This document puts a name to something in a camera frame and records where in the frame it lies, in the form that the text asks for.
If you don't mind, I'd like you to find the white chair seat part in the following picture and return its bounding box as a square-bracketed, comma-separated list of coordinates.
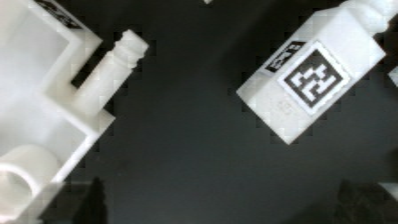
[0, 0, 149, 224]

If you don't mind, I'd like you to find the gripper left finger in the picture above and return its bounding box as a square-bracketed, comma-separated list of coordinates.
[38, 178, 108, 224]

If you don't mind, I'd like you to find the white chair leg with tag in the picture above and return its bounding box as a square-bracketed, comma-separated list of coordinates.
[236, 0, 398, 142]

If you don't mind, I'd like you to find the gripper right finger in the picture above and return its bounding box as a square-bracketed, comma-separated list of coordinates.
[332, 180, 398, 224]

